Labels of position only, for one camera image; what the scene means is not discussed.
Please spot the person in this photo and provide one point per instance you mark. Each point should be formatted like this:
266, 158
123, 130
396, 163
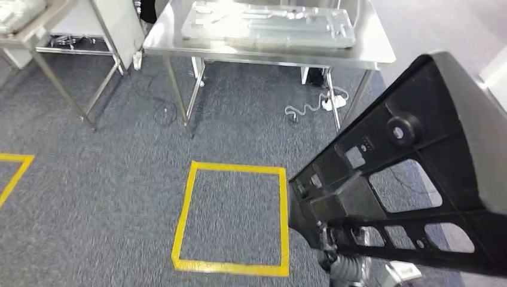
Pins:
147, 10

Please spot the stainless steel side table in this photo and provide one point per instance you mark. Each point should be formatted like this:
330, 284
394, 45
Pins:
23, 39

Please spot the white power strip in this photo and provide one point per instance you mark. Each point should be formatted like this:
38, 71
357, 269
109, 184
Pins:
334, 103

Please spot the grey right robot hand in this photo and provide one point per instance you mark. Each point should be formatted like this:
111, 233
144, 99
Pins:
326, 241

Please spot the white partition board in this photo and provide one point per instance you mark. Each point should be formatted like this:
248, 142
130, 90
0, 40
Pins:
119, 27

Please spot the white cabinet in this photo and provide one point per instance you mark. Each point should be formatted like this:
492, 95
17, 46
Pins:
495, 79

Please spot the black plastic frame part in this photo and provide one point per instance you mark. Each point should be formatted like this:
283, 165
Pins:
435, 91

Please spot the stainless steel workbench table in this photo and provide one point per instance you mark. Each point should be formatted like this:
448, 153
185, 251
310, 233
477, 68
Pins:
368, 47

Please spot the grey stamped metal panel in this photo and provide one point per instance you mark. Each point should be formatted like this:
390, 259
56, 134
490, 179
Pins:
20, 14
269, 27

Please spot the chrome stool base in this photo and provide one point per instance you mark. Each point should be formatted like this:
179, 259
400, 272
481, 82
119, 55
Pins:
71, 41

